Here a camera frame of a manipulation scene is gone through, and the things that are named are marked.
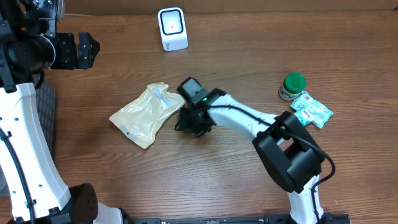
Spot beige plastic pouch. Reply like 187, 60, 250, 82
109, 82, 185, 149

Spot green capped bottle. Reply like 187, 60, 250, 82
278, 72, 307, 101

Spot teal wet wipes pack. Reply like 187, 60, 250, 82
290, 90, 333, 129

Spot teal tissue pack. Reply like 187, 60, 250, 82
294, 108, 314, 126

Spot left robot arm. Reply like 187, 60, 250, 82
1, 0, 129, 223

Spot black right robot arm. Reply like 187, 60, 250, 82
175, 77, 325, 223

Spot white barcode scanner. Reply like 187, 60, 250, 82
157, 7, 188, 52

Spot grey plastic mesh basket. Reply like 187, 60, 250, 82
36, 80, 58, 158

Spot cardboard backdrop panel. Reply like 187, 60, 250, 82
65, 0, 397, 16

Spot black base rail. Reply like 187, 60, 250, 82
127, 213, 351, 224

